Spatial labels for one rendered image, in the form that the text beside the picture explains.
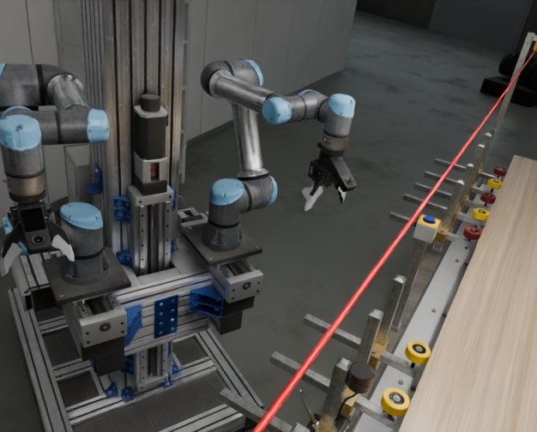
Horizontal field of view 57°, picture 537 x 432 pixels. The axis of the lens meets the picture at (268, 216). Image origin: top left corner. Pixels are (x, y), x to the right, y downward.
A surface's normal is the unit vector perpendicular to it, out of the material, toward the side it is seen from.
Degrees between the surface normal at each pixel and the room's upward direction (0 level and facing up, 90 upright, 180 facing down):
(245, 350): 0
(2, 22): 90
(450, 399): 0
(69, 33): 90
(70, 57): 90
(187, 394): 0
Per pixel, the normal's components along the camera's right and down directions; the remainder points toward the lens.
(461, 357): 0.12, -0.86
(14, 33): 0.88, 0.32
